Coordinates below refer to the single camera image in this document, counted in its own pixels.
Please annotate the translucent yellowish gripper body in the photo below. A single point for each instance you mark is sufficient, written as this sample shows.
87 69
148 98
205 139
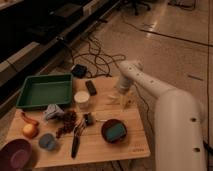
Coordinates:
125 100

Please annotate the red chili pepper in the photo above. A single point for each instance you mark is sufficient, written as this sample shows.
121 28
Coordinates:
29 120

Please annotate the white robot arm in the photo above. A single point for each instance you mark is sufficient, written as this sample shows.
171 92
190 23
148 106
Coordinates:
178 121

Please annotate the white plastic cup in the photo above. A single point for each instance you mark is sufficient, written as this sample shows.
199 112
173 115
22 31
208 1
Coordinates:
82 99

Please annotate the clear plastic piece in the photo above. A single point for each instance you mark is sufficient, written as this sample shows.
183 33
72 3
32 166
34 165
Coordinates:
113 97

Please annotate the dark bowl with blue sponge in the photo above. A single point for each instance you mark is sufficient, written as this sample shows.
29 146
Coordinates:
113 131

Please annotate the black remote control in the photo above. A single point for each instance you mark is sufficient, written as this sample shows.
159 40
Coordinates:
91 88

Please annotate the small dark clip object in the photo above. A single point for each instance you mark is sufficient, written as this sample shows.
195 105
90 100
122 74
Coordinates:
89 119

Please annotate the dried brown plant cluster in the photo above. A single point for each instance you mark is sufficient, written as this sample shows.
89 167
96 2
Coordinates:
68 120

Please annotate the green plastic tray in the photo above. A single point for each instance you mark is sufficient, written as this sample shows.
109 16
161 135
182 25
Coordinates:
39 91

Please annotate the blue round lid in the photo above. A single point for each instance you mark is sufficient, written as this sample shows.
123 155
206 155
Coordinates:
47 142

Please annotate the black office chair base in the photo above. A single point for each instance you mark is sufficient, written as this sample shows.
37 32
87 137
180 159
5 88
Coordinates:
135 3

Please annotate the yellow onion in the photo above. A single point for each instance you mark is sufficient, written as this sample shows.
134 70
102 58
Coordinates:
30 131

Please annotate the purple bowl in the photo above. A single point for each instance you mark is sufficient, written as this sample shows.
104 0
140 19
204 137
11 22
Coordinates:
14 155

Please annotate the black handled knife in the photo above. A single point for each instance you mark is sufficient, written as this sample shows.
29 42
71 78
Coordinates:
76 141

